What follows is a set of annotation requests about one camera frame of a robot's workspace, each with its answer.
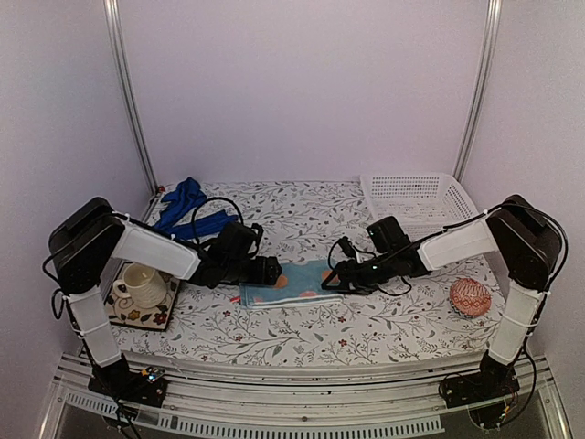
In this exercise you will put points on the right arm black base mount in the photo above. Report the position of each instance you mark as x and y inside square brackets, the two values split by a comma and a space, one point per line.
[492, 380]

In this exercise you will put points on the aluminium frame post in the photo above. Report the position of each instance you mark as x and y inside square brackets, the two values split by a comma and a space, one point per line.
[121, 64]
[489, 42]

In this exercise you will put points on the floral patterned tablecloth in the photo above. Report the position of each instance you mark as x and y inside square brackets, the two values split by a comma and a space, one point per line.
[404, 321]

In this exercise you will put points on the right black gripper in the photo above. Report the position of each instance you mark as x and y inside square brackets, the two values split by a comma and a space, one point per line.
[345, 268]

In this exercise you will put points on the right aluminium frame post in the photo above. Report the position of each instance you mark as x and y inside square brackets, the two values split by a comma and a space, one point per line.
[489, 42]

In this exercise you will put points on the front aluminium rail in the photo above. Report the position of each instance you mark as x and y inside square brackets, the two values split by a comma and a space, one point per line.
[402, 400]

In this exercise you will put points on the white plastic perforated basket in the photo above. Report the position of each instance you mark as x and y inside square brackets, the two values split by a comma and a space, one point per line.
[421, 203]

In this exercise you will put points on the cream ribbed mug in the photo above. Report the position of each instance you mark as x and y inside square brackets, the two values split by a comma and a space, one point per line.
[143, 285]

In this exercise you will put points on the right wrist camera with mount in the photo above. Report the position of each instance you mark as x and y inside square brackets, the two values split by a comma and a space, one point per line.
[350, 251]

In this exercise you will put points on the dark blue towel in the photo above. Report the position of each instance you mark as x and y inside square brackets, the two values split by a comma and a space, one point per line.
[182, 201]

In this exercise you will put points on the red white patterned bowl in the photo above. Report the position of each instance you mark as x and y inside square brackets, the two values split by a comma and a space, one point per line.
[470, 298]

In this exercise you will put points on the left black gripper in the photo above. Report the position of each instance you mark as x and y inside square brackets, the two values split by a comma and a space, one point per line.
[266, 274]

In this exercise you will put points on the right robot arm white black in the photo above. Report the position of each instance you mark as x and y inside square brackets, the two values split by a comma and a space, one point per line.
[532, 244]

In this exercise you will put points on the left aluminium frame post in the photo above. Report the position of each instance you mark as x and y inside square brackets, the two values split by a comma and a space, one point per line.
[121, 64]

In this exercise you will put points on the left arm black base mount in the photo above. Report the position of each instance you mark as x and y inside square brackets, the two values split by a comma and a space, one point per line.
[147, 386]

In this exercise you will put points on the light blue orange dotted towel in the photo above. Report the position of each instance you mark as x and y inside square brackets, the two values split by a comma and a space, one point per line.
[298, 285]

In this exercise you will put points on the floral square coaster tile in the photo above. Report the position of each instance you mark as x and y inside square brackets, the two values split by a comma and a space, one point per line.
[124, 313]

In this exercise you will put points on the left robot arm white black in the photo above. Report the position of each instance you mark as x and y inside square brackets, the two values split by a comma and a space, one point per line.
[81, 247]

